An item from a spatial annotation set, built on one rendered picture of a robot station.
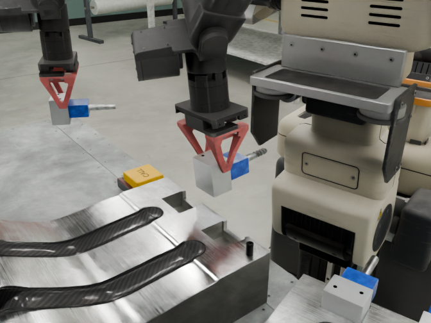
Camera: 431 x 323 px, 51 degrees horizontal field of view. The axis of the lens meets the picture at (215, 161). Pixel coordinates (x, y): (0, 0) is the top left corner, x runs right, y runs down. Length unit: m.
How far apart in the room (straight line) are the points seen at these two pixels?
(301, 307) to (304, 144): 0.43
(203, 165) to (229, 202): 1.70
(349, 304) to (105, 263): 0.31
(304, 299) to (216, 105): 0.28
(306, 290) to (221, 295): 0.11
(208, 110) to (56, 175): 0.48
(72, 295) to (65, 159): 0.58
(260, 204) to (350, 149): 1.51
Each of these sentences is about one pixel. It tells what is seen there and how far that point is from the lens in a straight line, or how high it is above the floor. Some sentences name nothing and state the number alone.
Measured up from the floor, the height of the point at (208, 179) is 0.93.
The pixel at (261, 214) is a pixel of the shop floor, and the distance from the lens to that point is 2.31.
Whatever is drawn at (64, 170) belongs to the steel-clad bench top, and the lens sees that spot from 1.06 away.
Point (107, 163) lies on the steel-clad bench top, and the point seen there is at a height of 0.80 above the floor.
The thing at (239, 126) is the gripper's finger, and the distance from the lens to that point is 0.66.
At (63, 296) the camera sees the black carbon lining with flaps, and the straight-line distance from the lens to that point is 0.57.
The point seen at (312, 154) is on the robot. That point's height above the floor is 0.87.
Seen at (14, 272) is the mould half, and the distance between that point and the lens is 0.58.
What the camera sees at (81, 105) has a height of 0.95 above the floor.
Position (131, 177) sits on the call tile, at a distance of 0.91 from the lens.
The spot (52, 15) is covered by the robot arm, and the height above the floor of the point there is 1.14.
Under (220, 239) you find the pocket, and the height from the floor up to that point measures 0.86.
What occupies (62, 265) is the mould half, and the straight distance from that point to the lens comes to 0.62.
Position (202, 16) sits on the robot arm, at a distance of 0.54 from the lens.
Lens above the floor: 1.27
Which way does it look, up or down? 27 degrees down
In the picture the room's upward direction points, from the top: straight up
